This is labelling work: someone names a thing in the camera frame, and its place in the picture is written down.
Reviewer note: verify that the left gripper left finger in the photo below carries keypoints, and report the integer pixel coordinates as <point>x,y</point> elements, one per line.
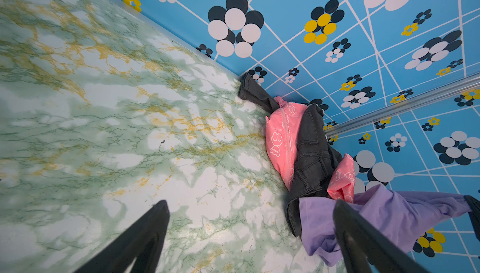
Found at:
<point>138,248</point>

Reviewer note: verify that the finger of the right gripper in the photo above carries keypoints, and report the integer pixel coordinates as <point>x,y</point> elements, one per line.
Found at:
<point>474,214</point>

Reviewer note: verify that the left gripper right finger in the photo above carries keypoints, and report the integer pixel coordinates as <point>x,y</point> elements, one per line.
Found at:
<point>364,247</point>

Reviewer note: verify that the purple cloth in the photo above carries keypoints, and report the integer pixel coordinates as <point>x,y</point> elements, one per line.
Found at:
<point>402,217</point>

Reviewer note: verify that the pink printed cloth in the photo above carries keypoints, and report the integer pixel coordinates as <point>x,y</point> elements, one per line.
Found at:
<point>282,129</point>

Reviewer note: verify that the dark grey jeans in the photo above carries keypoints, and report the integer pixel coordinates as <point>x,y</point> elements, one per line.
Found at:
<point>316,159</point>

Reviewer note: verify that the right corner aluminium post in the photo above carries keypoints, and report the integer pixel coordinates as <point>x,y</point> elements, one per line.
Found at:
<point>424,99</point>

